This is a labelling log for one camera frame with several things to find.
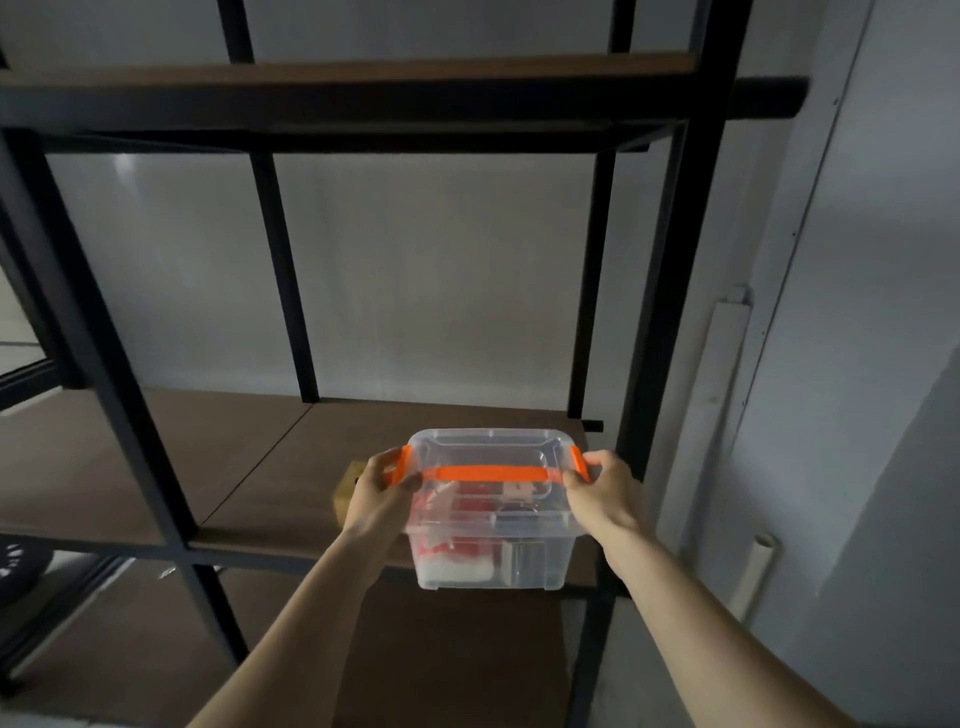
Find person's right hand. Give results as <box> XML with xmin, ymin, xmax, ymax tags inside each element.
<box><xmin>561</xmin><ymin>450</ymin><xmax>655</xmax><ymax>554</ymax></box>

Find person's left hand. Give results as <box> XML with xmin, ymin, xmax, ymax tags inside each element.
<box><xmin>342</xmin><ymin>448</ymin><xmax>423</xmax><ymax>554</ymax></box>

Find clear storage box orange handles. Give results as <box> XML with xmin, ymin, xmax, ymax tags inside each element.
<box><xmin>396</xmin><ymin>428</ymin><xmax>603</xmax><ymax>592</ymax></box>

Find person's left forearm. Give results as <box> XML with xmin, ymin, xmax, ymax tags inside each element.
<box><xmin>187</xmin><ymin>531</ymin><xmax>385</xmax><ymax>728</ymax></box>

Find person's right forearm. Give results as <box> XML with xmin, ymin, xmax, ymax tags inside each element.
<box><xmin>600</xmin><ymin>525</ymin><xmax>860</xmax><ymax>728</ymax></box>

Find brown cardboard box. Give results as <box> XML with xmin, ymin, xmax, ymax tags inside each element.
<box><xmin>331</xmin><ymin>460</ymin><xmax>372</xmax><ymax>531</ymax></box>

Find red white packet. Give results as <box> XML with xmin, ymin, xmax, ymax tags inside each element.
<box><xmin>417</xmin><ymin>480</ymin><xmax>504</xmax><ymax>588</ymax></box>

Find silver metal item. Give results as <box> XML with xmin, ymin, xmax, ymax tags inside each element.
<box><xmin>501</xmin><ymin>504</ymin><xmax>560</xmax><ymax>588</ymax></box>

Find black metal shelving rack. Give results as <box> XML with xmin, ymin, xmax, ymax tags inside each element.
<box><xmin>0</xmin><ymin>0</ymin><xmax>810</xmax><ymax>728</ymax></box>

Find white rolled paper tube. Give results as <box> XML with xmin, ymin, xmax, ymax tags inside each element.
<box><xmin>731</xmin><ymin>531</ymin><xmax>781</xmax><ymax>624</ymax></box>

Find black patterned object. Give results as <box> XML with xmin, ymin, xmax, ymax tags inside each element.
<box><xmin>0</xmin><ymin>541</ymin><xmax>55</xmax><ymax>609</ymax></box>

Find white cable duct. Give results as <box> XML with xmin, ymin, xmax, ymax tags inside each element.
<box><xmin>677</xmin><ymin>285</ymin><xmax>753</xmax><ymax>556</ymax></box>

